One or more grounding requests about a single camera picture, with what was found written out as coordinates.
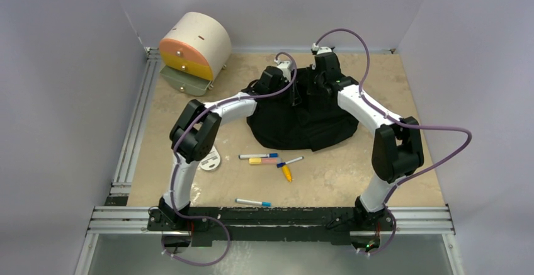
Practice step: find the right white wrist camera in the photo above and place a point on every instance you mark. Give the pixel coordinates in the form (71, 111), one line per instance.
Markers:
(316, 50)

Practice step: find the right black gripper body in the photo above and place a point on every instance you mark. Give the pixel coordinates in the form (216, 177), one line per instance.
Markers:
(318, 80)

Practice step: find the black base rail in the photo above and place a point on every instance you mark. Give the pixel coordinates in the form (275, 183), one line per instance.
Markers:
(334, 225)

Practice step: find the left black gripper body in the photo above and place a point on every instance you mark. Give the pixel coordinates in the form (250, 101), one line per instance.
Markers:
(283, 83)

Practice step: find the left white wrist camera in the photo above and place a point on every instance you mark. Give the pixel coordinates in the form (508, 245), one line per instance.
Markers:
(283, 69)

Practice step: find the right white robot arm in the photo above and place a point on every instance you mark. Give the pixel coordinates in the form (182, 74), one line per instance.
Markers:
(397, 147)

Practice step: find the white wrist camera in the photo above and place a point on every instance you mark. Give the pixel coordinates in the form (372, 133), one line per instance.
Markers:
(316, 50)
(283, 69)

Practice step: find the white marker blue cap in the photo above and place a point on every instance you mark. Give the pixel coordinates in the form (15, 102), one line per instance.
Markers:
(261, 156)

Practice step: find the white marker lying lower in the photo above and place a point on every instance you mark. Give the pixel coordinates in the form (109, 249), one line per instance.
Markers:
(252, 202)

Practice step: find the yellow pink highlighter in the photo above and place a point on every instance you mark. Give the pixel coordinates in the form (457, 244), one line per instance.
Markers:
(264, 161)

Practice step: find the black student backpack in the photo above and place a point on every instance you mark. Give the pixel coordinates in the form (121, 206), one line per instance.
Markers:
(316, 123)

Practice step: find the white oval label card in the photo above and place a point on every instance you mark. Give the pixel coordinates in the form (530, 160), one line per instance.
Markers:
(211, 161)

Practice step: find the cream round drawer cabinet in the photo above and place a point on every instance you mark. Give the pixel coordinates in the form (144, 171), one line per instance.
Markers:
(194, 51)

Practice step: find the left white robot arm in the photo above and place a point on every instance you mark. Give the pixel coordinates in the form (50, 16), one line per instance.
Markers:
(194, 133)

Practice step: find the upright white marker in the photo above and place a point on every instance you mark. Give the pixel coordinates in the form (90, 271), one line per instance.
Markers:
(281, 164)

